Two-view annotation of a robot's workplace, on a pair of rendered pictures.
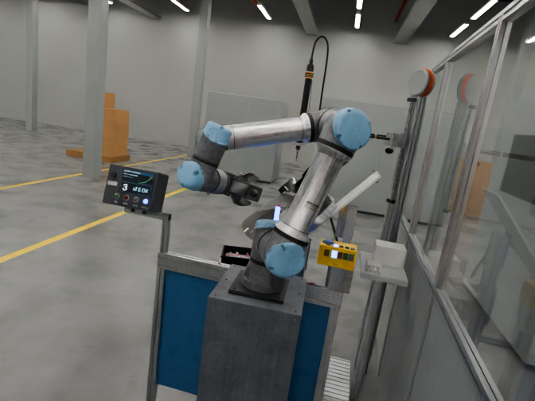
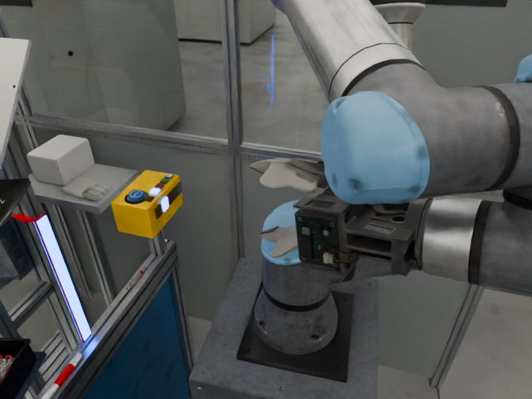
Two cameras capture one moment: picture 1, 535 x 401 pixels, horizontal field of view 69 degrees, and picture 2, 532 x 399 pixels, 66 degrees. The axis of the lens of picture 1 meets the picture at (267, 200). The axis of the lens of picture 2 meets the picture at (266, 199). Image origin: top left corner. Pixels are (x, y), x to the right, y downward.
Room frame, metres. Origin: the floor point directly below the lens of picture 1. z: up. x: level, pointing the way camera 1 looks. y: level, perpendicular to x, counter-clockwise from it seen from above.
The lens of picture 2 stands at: (1.26, 0.47, 1.61)
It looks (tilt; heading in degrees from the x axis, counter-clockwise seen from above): 34 degrees down; 276
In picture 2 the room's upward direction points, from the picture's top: straight up
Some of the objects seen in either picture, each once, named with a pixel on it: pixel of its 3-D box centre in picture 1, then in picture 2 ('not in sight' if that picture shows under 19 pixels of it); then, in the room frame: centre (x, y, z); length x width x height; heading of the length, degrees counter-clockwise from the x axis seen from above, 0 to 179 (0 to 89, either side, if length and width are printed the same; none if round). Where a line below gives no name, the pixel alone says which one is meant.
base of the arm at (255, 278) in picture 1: (264, 270); (296, 300); (1.26, -0.03, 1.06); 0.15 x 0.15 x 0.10
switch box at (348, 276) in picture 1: (340, 271); (15, 239); (2.20, -0.49, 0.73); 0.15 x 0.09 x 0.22; 79
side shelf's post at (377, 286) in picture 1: (366, 336); (103, 271); (2.05, -0.68, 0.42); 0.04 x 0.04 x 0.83; 79
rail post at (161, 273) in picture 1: (156, 336); not in sight; (1.80, 0.47, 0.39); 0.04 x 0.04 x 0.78; 79
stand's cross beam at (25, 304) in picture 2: not in sight; (28, 305); (2.14, -0.36, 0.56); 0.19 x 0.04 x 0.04; 79
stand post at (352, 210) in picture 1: (334, 301); (51, 278); (2.12, -0.48, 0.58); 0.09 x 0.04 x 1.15; 169
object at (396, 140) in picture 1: (396, 140); not in sight; (2.30, -0.69, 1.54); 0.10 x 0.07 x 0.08; 114
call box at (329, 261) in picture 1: (337, 255); (150, 204); (1.64, -0.34, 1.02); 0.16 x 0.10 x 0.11; 79
